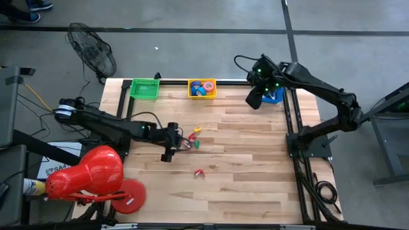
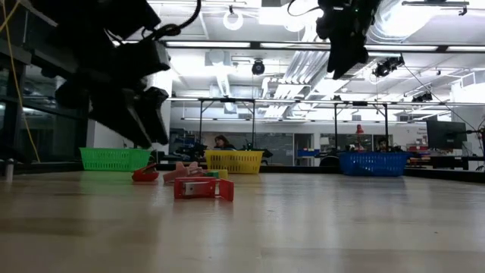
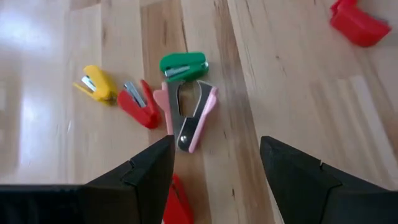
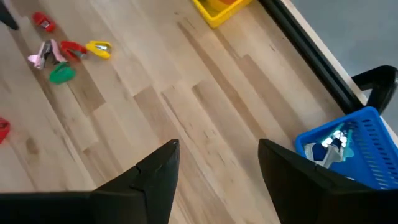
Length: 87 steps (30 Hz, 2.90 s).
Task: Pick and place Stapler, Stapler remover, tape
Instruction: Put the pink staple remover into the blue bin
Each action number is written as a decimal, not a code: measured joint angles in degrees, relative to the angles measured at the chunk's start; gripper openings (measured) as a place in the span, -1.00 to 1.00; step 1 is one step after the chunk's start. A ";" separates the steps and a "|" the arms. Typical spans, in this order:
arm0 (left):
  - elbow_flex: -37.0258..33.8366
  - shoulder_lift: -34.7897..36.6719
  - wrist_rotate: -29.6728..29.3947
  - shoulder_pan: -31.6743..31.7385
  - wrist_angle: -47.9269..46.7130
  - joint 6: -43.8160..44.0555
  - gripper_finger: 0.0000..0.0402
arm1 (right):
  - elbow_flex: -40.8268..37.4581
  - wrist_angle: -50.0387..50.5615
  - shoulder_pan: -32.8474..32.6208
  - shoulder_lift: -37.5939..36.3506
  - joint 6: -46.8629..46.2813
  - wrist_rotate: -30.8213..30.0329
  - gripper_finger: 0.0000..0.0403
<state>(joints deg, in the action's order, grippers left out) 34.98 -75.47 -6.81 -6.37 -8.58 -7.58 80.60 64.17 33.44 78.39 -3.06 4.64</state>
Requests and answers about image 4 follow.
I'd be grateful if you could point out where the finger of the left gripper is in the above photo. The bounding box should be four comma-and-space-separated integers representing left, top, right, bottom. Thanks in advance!
0, 0, 20, 31

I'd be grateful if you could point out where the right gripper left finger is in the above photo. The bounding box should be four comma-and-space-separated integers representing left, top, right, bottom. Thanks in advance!
0, 139, 180, 224

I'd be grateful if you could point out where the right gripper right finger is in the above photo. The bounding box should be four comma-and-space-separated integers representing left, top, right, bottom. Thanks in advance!
257, 139, 398, 224

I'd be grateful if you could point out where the red mini stapler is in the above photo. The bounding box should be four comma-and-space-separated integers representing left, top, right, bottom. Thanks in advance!
32, 11, 57, 34
0, 116, 11, 145

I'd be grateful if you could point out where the pink stapler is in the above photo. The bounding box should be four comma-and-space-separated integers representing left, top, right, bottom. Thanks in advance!
27, 39, 68, 70

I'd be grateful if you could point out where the red staple remover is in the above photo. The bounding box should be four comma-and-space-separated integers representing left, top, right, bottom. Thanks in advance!
60, 40, 88, 62

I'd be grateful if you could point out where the yellow staple remover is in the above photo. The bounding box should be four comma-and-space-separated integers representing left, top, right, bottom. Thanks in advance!
85, 40, 113, 61

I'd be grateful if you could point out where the green staple remover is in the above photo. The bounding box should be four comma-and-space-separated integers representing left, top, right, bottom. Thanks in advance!
48, 61, 76, 85

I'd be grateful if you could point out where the blue plastic basket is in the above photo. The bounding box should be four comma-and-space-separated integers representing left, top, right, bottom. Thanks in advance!
294, 106, 398, 191

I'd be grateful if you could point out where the yellow plastic basket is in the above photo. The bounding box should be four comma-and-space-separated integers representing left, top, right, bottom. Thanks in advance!
192, 0, 254, 30

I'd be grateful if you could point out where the black frame clamp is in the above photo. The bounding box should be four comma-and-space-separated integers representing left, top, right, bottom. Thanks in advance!
351, 64, 398, 115

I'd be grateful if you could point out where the black aluminium table frame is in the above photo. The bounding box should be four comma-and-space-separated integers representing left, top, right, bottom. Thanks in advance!
258, 0, 365, 115

